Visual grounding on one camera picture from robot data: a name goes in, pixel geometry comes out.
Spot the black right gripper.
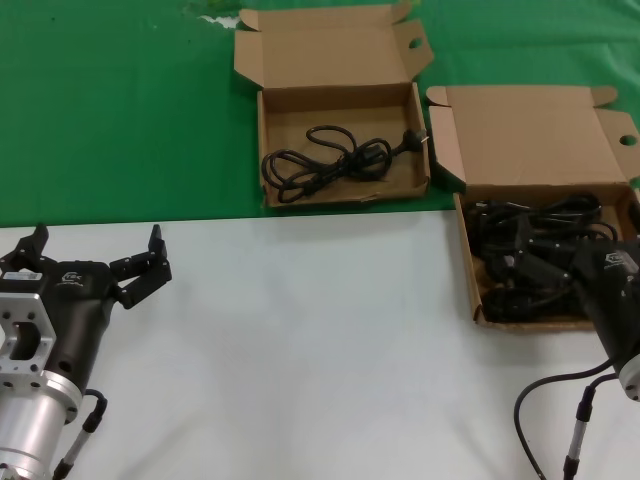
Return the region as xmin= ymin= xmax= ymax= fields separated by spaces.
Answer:
xmin=513 ymin=200 xmax=640 ymax=372

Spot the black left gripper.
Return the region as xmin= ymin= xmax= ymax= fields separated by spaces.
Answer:
xmin=0 ymin=223 xmax=174 ymax=397

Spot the black power cord with plug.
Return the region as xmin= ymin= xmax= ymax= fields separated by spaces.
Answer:
xmin=261 ymin=124 xmax=431 ymax=204

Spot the open cardboard box, intact rim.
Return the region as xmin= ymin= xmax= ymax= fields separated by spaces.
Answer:
xmin=426 ymin=83 xmax=640 ymax=334

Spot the open cardboard box, torn rim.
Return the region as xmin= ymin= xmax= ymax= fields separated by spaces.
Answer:
xmin=233 ymin=0 xmax=435 ymax=209

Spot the green table cloth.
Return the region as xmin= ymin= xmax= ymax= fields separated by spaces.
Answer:
xmin=0 ymin=0 xmax=640 ymax=229

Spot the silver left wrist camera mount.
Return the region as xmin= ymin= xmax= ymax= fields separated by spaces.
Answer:
xmin=0 ymin=269 xmax=59 ymax=376

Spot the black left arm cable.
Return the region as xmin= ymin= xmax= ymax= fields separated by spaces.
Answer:
xmin=52 ymin=388 xmax=109 ymax=480

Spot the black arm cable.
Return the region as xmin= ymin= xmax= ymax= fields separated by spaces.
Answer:
xmin=52 ymin=388 xmax=109 ymax=480
xmin=513 ymin=357 xmax=629 ymax=480

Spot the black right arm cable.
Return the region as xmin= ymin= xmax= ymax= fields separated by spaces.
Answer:
xmin=513 ymin=357 xmax=629 ymax=480

